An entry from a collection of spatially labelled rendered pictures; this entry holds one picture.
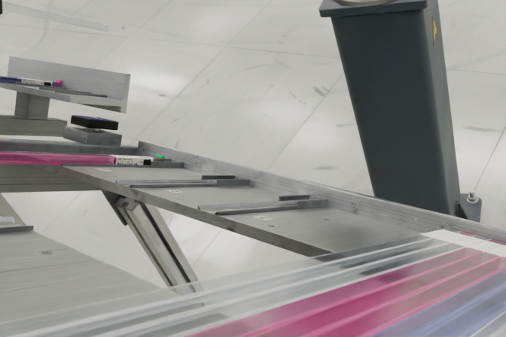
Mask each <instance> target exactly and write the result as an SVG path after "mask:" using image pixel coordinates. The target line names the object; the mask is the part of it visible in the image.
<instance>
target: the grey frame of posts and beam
mask: <svg viewBox="0 0 506 337"><path fill-rule="evenodd" d="M115 205H116V207H117V209H118V210H119V212H120V213H121V215H122V216H123V218H124V219H125V221H126V223H127V224H128V226H129V227H130V228H131V230H132V232H133V234H134V235H135V237H136V238H137V240H138V241H139V243H140V245H141V246H142V248H143V249H144V251H145V253H146V254H147V255H148V257H149V259H150V260H151V262H152V263H153V265H154V267H155V268H156V270H157V271H158V273H159V274H160V276H161V278H162V279H163V281H164V282H165V284H166V286H167V287H173V286H177V285H180V284H187V283H191V282H195V281H198V280H199V279H198V278H197V276H196V274H195V273H194V271H193V269H192V268H191V265H190V264H189V262H188V261H187V259H186V257H185V255H184V254H183V252H182V250H181V248H180V247H179V245H178V243H177V241H176V240H175V238H174V236H173V234H172V233H171V231H170V229H169V227H168V226H167V224H166V222H165V220H164V219H163V217H162V215H161V214H160V212H159V210H158V209H157V207H156V206H153V205H149V204H147V203H144V202H140V201H138V200H135V199H131V198H129V197H126V198H125V199H123V197H120V198H119V199H118V200H117V201H116V202H115Z"/></svg>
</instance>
